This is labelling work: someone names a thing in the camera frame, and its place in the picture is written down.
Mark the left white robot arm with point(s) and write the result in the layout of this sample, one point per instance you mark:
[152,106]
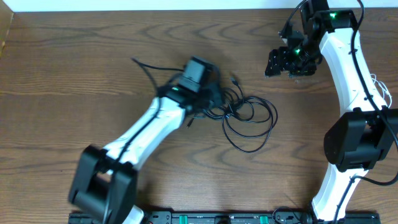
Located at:
[105,182]

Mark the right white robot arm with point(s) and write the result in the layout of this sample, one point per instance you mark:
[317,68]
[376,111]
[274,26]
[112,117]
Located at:
[367,127]

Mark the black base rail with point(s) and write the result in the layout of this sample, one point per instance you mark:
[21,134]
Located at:
[280,216]

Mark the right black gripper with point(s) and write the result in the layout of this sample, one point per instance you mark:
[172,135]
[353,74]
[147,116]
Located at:
[284,64]

